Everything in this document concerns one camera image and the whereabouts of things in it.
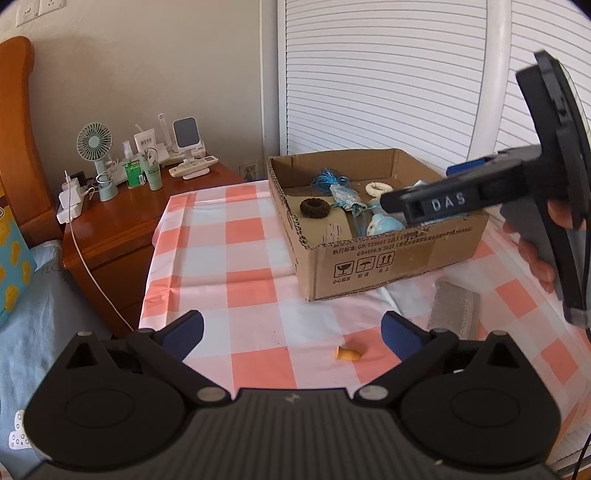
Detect white phone stand mirror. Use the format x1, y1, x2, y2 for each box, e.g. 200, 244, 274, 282
172, 117, 199, 151

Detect grey cloth with lace edge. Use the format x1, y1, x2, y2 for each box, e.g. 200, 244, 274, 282
427, 279, 481, 340

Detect white louvred wardrobe doors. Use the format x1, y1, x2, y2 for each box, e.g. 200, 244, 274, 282
261, 0, 591, 195

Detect white wall switch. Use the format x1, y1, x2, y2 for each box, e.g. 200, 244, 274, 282
16, 2, 40, 28

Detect person's right hand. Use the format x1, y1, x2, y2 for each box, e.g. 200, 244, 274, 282
502, 199, 579, 294

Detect grey blue bedding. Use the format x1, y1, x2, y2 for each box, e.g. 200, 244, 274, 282
0, 240, 134, 467

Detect green desk fan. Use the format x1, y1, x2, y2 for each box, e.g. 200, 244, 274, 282
76, 122, 116, 202

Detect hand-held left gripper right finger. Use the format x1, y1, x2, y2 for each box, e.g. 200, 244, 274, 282
356, 310, 527, 407

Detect brown fuzzy scrunchie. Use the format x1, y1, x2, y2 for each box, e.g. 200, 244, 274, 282
300, 198, 331, 217

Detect floral cloth sachet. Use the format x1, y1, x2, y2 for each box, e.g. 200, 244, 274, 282
330, 185, 365, 208

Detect wooden headboard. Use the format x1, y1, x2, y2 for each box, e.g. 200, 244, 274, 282
0, 36, 61, 241

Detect blue plush pig toy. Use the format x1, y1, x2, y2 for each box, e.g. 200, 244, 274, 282
353, 205, 407, 238

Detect white power adapter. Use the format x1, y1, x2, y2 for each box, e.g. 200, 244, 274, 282
58, 182, 88, 224

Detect white charging cable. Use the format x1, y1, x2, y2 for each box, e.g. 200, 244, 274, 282
65, 171, 137, 330

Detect brown cardboard box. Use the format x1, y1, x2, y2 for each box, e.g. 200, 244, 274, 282
267, 148, 490, 303

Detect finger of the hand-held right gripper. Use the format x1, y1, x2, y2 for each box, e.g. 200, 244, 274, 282
445, 156, 500, 177
379, 145, 550, 227

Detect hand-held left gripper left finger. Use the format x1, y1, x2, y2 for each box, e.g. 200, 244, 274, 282
65, 310, 230, 407

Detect white curved pole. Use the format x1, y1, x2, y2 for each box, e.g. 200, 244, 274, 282
466, 0, 513, 160

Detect wooden nightstand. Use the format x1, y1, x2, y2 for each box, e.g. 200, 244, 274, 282
62, 161, 245, 337

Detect blue pillow yellow print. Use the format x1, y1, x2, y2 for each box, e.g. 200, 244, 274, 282
0, 185, 38, 324

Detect pink checked tablecloth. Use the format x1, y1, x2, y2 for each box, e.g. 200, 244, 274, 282
139, 180, 591, 444

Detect green cosmetic tube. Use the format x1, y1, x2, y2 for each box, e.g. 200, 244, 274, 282
141, 151, 163, 191

